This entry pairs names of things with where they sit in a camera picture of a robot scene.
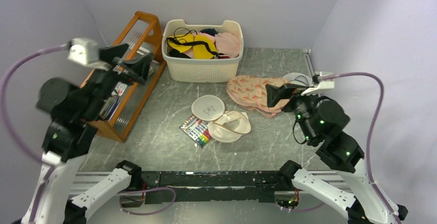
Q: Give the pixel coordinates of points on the orange wooden shelf rack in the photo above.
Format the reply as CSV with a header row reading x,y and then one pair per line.
x,y
143,34

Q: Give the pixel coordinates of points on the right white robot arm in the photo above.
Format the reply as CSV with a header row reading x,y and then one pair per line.
x,y
322,121

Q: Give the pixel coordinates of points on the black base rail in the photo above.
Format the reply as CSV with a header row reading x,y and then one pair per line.
x,y
167,194

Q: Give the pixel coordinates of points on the pink bra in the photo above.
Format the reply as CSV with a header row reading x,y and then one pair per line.
x,y
228,44

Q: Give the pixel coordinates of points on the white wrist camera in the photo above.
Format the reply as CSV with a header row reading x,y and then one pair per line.
x,y
85,52
320,85

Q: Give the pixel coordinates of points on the beige mesh laundry bag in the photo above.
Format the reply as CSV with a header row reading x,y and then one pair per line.
x,y
223,126

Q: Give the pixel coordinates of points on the cream plastic laundry basket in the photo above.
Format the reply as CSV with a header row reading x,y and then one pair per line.
x,y
201,70

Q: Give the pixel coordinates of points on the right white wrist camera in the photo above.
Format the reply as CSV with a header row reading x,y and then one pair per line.
x,y
320,85

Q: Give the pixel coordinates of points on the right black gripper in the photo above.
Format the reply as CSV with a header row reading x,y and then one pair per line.
x,y
285,91

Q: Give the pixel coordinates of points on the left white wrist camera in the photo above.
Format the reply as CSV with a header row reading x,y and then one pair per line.
x,y
85,52

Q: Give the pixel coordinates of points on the floral pink laundry bag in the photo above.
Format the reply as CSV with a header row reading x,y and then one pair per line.
x,y
250,93

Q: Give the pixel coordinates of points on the white mesh laundry bag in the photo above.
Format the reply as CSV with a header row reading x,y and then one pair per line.
x,y
299,79

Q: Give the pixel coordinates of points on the dark navy garment in basket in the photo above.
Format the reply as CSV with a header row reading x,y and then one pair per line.
x,y
209,31

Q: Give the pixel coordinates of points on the yellow black item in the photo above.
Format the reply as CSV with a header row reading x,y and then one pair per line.
x,y
194,45

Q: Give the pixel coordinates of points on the aluminium frame rail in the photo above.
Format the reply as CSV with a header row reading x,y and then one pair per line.
x,y
266,179

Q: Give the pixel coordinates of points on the marker pen pack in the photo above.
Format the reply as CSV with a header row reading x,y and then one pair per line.
x,y
197,130

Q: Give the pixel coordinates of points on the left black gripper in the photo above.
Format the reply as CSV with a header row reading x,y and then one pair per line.
x,y
138,67

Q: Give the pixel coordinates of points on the papers on shelf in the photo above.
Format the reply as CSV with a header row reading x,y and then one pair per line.
x,y
114,100

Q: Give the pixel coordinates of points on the pink garment in basket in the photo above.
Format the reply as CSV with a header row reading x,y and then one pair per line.
x,y
204,50

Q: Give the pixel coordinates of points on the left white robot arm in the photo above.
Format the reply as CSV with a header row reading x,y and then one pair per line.
x,y
67,141

